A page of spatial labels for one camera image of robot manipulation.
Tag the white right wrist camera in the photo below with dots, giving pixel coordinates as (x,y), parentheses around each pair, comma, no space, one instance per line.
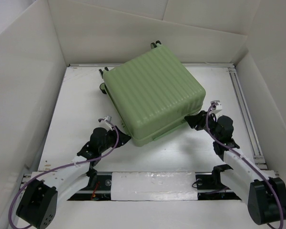
(216,106)

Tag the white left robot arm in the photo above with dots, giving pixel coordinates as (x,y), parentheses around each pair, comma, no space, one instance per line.
(45,192)

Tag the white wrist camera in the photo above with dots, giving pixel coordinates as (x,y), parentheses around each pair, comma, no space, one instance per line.
(105,120)
(216,106)

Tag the black metal base rail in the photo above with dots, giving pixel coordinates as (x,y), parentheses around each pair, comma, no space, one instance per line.
(153,186)

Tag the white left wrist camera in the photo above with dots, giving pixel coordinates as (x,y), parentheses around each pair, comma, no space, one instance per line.
(105,120)

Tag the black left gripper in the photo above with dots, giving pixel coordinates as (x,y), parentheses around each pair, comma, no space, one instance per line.
(122,139)

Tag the green hard-shell suitcase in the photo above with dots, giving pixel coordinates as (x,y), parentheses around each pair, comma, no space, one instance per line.
(152,93)

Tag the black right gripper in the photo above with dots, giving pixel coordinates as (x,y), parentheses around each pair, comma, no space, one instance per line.
(198,119)

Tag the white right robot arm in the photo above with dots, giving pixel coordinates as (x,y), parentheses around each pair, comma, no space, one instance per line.
(264,196)

